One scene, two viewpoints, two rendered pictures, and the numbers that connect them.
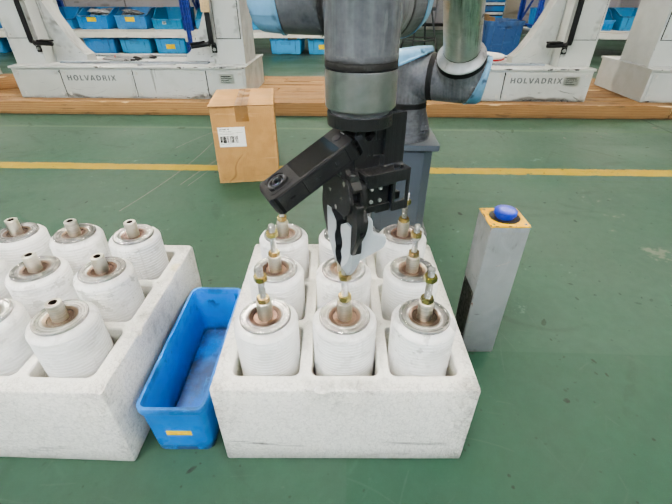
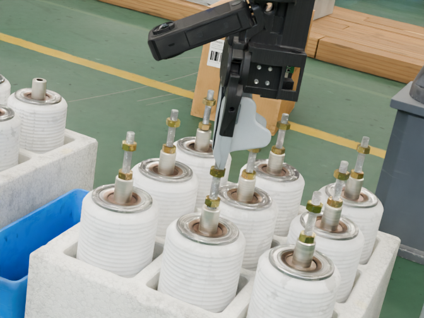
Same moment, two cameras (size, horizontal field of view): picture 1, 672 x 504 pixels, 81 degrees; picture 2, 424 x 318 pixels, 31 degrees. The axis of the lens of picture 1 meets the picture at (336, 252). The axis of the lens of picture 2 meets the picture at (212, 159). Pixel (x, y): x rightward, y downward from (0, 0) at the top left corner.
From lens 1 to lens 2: 0.42 m
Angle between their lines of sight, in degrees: 22
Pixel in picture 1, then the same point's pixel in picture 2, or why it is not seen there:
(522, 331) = not seen: outside the picture
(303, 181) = (185, 31)
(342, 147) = (234, 10)
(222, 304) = not seen: hidden behind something
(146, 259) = (38, 127)
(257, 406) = (71, 297)
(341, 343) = (185, 248)
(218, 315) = not seen: hidden behind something
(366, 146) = (262, 18)
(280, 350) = (120, 238)
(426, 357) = (281, 307)
